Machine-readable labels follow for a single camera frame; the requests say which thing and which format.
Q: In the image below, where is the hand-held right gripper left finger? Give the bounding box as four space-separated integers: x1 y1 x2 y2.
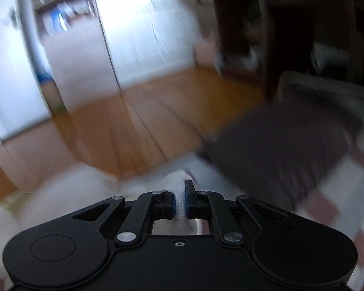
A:
73 190 178 248

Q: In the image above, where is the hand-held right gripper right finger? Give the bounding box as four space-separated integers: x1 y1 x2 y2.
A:
184 180 289 247

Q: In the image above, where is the white knit garment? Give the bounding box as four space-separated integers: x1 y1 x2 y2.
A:
0 161 204 291

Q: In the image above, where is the dark grey cushion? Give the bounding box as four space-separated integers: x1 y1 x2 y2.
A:
197 100 364 216

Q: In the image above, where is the pink checkered mat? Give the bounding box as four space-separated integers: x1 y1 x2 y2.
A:
291 139 364 291

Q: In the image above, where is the dark wooden furniture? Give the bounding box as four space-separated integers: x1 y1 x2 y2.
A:
206 0 364 97

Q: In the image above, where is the wall bookshelf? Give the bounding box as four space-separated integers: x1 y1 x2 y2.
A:
30 0 98 38

